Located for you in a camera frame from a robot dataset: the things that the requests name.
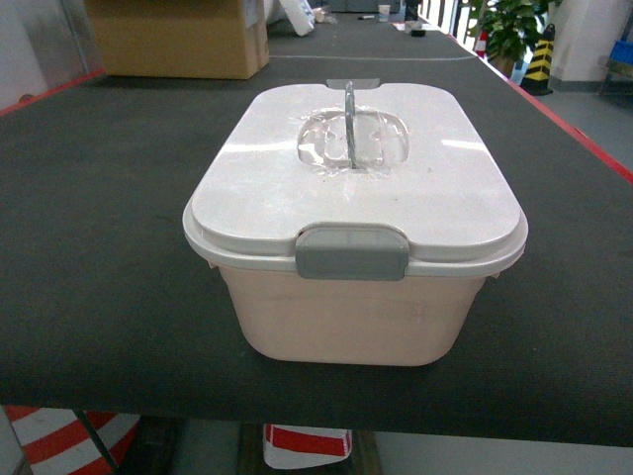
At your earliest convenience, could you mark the large open cardboard box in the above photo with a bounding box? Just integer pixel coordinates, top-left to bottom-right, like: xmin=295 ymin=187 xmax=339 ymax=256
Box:
xmin=84 ymin=0 xmax=269 ymax=80

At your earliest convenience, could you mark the pink plastic storage box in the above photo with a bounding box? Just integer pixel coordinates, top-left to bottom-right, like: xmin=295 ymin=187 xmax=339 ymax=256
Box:
xmin=218 ymin=266 xmax=486 ymax=366

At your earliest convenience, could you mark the white plastic box lid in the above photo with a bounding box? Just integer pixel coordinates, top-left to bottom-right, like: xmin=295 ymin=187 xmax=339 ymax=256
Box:
xmin=182 ymin=83 xmax=528 ymax=277

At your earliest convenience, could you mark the yellow black striped cone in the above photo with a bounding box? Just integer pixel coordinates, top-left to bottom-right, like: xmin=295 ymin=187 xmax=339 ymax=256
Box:
xmin=520 ymin=24 xmax=556 ymax=96

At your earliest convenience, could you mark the green potted plant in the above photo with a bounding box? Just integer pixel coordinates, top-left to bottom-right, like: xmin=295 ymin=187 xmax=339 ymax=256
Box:
xmin=464 ymin=0 xmax=562 ymax=78

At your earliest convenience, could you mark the dark grey table mat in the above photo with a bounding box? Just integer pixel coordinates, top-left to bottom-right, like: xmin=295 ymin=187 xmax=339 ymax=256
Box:
xmin=1 ymin=16 xmax=632 ymax=447

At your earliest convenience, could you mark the grey front box latch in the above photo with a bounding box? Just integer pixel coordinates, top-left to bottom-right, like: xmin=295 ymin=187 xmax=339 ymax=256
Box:
xmin=295 ymin=226 xmax=409 ymax=281

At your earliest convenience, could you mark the steel shelf with blue bins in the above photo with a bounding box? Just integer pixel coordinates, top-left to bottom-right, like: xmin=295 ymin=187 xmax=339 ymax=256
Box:
xmin=597 ymin=40 xmax=632 ymax=95

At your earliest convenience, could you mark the left striped traffic cone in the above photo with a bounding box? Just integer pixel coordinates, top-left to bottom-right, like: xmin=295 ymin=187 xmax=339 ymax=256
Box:
xmin=3 ymin=405 xmax=140 ymax=474

